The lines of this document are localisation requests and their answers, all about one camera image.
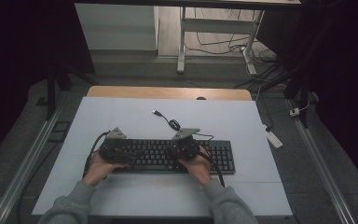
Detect person's left hand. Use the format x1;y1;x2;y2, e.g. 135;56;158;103
81;151;129;189

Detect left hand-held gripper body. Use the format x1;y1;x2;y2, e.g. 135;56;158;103
98;126;138;165

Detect person's right hand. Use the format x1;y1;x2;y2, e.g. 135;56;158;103
177;145;214;187

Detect hand-held gripper cable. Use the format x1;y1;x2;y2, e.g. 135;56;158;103
198;145;227;189
82;131;111;179

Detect white power strip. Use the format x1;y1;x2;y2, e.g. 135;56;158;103
262;123;284;149

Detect dark curtain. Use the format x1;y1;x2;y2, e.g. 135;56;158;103
0;0;96;171
256;0;358;194

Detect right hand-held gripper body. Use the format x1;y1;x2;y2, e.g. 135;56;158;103
169;127;201;162

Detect white board sheet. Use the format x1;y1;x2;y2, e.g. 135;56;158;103
31;96;294;217

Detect right hand-held gripper cable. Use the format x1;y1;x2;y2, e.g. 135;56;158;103
198;145;227;189

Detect black computer keyboard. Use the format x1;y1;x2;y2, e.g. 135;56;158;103
103;138;237;175

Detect white metal desk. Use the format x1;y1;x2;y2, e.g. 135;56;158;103
74;0;302;76

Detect black metal stand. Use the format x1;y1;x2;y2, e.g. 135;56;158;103
44;63;60;121
282;60;312;129

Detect aluminium rail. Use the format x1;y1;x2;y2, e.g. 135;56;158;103
286;98;358;224
0;92;69;224

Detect black keyboard cable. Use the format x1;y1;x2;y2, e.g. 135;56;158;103
151;109;215;142

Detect left hand-held gripper cable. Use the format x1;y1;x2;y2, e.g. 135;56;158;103
82;131;111;179

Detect white cabinet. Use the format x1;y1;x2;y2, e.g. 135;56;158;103
74;3;160;51

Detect wooden table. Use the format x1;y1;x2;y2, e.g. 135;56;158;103
87;85;254;102

